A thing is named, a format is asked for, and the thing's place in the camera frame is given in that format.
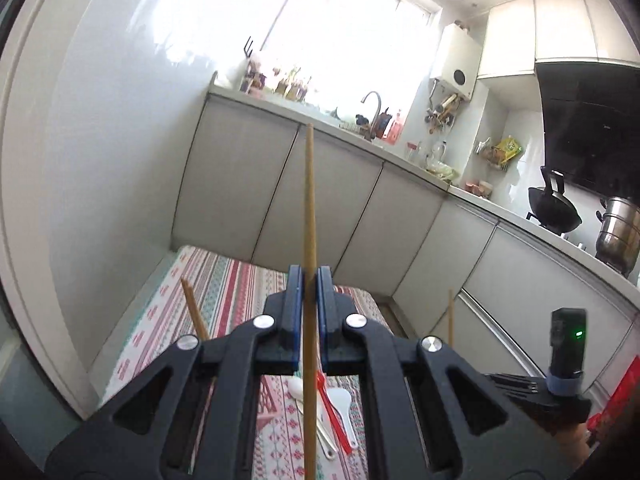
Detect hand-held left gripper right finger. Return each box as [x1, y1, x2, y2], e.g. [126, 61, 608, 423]
[316, 266, 566, 480]

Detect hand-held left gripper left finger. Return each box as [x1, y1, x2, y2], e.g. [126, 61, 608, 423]
[45, 265, 304, 480]

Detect hanging kitchen utensils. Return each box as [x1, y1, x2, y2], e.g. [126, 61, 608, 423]
[425, 91, 459, 136]

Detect person's right hand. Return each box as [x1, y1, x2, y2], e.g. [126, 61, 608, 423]
[554, 422, 592, 467]

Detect striped patterned tablecloth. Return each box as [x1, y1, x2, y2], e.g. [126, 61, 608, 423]
[97, 245, 391, 480]

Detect white cabinet door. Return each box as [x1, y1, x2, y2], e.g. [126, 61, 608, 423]
[251, 125, 386, 281]
[476, 0, 539, 81]
[391, 197, 500, 333]
[445, 225, 640, 401]
[532, 0, 599, 63]
[334, 162, 447, 301]
[580, 0, 640, 67]
[171, 94, 302, 263]

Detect red fabric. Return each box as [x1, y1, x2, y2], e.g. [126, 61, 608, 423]
[586, 355, 638, 441]

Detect white plastic spoon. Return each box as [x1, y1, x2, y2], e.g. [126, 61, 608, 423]
[286, 376, 337, 459]

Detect white rice paddle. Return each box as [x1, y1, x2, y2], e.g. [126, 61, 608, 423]
[330, 387, 358, 450]

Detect stainless steel pot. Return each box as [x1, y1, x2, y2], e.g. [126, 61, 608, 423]
[594, 196, 640, 273]

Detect black wok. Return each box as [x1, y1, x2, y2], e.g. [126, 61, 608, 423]
[527, 166, 585, 233]

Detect white kitchen countertop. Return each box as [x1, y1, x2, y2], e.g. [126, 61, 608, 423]
[207, 82, 640, 311]

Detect pale green food pile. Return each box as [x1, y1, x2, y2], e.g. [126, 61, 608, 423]
[426, 160, 460, 182]

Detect metal kitchen faucet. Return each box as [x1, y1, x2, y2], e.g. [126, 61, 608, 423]
[361, 91, 383, 133]

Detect yellow packet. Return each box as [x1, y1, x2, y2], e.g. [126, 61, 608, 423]
[492, 136, 523, 163]

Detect row of seasoning jars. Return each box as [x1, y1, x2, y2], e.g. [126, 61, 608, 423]
[239, 52, 313, 101]

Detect black range hood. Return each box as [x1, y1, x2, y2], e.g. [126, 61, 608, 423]
[535, 60, 640, 196]

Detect bright kitchen window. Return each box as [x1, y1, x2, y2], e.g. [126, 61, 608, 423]
[260, 0, 446, 116]

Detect white water heater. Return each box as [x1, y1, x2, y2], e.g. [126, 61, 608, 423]
[429, 22, 483, 101]

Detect white upper cabinet door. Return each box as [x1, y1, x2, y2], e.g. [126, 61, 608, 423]
[580, 0, 640, 67]
[476, 0, 539, 81]
[532, 0, 599, 63]

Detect red long-handled spoon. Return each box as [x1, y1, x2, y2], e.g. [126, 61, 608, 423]
[316, 371, 353, 456]

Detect wire wall rack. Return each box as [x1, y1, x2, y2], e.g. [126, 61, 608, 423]
[472, 137, 516, 171]

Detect white door frame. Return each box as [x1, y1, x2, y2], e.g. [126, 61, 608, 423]
[0, 0, 101, 418]

